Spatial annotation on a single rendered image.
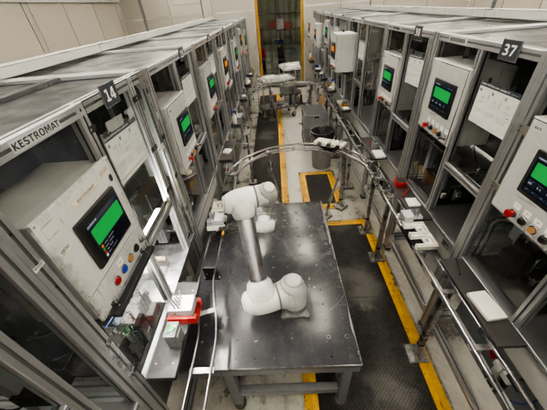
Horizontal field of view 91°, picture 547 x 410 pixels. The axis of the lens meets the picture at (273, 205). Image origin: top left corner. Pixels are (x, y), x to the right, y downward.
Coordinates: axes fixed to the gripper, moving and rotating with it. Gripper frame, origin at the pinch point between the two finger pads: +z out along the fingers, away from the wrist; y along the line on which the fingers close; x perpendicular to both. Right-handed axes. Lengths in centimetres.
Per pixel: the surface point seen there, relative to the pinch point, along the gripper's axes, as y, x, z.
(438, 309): -24, 62, -142
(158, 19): 125, -784, 275
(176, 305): 17, 77, 11
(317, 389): -63, 90, -62
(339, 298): -20, 54, -81
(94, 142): 101, 64, 21
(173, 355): 3, 96, 10
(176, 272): 3, 45, 24
